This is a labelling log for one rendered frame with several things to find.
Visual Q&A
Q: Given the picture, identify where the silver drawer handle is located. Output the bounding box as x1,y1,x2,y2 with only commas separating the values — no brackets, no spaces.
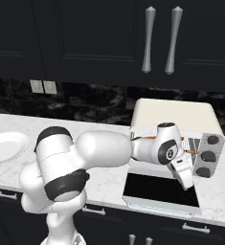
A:
0,190,18,201
181,222,212,234
81,206,106,216

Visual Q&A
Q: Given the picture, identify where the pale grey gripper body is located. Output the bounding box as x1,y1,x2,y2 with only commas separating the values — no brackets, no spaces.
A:
169,162,195,191

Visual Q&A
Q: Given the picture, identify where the black upper cupboard door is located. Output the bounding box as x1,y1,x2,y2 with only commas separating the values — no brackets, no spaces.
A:
31,0,160,88
0,0,47,79
155,0,225,95

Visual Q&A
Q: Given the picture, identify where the white round plate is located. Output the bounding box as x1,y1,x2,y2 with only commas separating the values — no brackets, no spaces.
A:
0,131,33,166

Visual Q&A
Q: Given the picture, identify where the cream toaster oven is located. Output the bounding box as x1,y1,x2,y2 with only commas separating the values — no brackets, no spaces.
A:
128,98,225,180

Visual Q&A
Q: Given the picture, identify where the black drawer front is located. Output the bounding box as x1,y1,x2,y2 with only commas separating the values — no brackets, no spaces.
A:
73,204,145,232
141,217,225,244
0,187,26,214

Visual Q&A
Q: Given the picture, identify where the silver upper cupboard handle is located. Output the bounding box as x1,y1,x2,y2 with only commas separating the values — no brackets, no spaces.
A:
164,5,184,76
141,5,157,75

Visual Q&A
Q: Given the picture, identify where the dark toaster oven knob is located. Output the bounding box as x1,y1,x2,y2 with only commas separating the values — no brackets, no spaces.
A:
201,150,217,163
195,167,212,178
207,135,220,145

